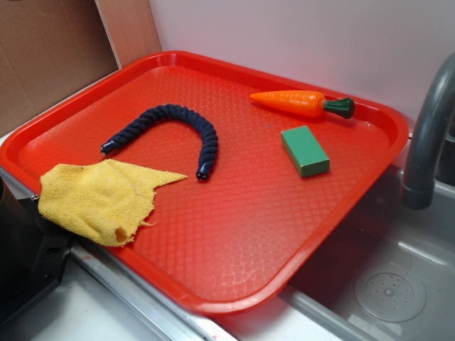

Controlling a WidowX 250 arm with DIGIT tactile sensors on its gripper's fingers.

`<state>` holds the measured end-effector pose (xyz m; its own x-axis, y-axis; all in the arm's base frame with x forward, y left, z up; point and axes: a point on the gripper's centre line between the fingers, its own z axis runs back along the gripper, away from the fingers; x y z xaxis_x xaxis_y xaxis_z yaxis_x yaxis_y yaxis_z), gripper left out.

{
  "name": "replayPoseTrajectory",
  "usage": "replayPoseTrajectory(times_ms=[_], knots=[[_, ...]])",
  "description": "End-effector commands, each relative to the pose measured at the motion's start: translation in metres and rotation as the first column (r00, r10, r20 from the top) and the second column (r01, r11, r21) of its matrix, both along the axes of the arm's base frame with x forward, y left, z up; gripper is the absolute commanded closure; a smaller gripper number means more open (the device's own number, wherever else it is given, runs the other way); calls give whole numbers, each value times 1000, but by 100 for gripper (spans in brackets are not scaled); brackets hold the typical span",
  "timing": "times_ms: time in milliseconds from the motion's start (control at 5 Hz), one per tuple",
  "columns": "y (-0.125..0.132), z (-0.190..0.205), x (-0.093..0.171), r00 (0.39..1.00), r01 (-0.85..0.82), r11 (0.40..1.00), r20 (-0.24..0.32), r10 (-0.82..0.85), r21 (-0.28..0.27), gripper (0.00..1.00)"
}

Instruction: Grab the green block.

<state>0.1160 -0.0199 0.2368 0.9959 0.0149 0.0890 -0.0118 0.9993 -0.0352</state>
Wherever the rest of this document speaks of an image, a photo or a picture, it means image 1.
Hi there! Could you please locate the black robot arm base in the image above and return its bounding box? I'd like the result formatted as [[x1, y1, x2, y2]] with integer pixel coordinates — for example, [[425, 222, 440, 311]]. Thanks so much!
[[1, 181, 72, 326]]

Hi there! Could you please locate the green rectangular block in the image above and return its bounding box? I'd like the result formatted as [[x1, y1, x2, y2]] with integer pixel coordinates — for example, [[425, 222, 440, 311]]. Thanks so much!
[[281, 126, 331, 178]]

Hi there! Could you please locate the orange toy carrot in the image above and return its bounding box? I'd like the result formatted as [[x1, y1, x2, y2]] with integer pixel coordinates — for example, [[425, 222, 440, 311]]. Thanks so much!
[[250, 90, 355, 119]]

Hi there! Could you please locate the yellow cloth rag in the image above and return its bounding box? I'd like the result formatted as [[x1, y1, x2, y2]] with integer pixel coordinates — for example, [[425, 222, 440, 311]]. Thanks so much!
[[38, 159, 186, 247]]

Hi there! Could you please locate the grey plastic sink basin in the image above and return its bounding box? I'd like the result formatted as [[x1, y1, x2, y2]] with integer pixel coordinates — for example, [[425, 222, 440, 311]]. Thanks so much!
[[281, 168, 454, 340]]

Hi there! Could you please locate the grey sink faucet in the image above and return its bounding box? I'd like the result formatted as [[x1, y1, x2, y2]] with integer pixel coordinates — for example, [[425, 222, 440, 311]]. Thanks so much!
[[400, 54, 454, 210]]

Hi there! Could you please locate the brown cardboard panel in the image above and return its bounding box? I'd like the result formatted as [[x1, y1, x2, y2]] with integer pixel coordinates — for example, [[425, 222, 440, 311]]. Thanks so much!
[[1, 1, 161, 136]]

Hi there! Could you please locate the dark blue rope piece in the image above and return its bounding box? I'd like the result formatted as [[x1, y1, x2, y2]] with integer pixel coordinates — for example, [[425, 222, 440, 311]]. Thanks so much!
[[100, 103, 219, 181]]

